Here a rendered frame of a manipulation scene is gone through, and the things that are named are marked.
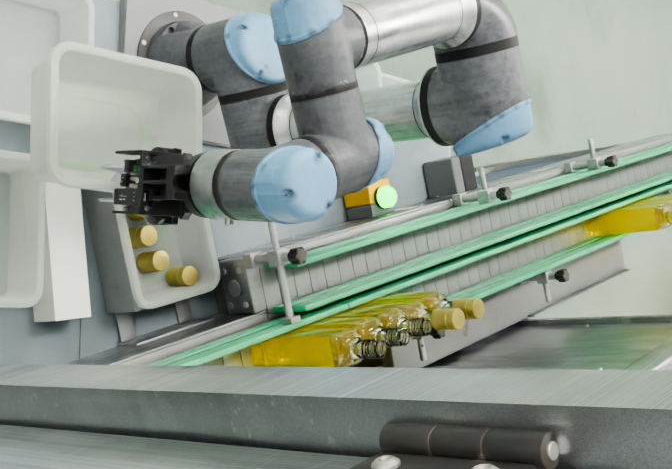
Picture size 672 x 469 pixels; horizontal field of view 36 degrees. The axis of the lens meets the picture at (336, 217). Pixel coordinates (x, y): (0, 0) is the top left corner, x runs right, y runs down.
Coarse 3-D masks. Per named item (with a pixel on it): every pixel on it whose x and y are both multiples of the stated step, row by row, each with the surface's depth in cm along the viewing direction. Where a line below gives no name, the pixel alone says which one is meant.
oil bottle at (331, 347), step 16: (288, 336) 162; (304, 336) 159; (320, 336) 157; (336, 336) 155; (352, 336) 156; (256, 352) 167; (272, 352) 164; (288, 352) 162; (304, 352) 159; (320, 352) 157; (336, 352) 155
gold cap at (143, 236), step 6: (132, 228) 165; (138, 228) 164; (144, 228) 163; (150, 228) 164; (132, 234) 164; (138, 234) 163; (144, 234) 163; (150, 234) 164; (156, 234) 165; (132, 240) 164; (138, 240) 163; (144, 240) 163; (150, 240) 164; (156, 240) 165; (132, 246) 165; (138, 246) 165; (144, 246) 164
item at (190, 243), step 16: (128, 224) 166; (144, 224) 169; (192, 224) 171; (208, 224) 169; (128, 240) 157; (160, 240) 171; (176, 240) 173; (192, 240) 171; (208, 240) 169; (128, 256) 157; (176, 256) 173; (192, 256) 172; (208, 256) 170; (128, 272) 158; (160, 272) 170; (208, 272) 170; (144, 288) 167; (160, 288) 170; (176, 288) 168; (192, 288) 167; (208, 288) 168; (144, 304) 158; (160, 304) 161
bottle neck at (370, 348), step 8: (352, 344) 154; (360, 344) 153; (368, 344) 152; (376, 344) 152; (384, 344) 153; (352, 352) 154; (360, 352) 153; (368, 352) 152; (376, 352) 151; (384, 352) 153
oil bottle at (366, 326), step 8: (320, 320) 169; (328, 320) 168; (336, 320) 166; (344, 320) 165; (352, 320) 163; (360, 320) 162; (368, 320) 161; (376, 320) 161; (304, 328) 167; (312, 328) 165; (320, 328) 164; (352, 328) 159; (360, 328) 159; (368, 328) 159; (376, 328) 159; (368, 336) 158
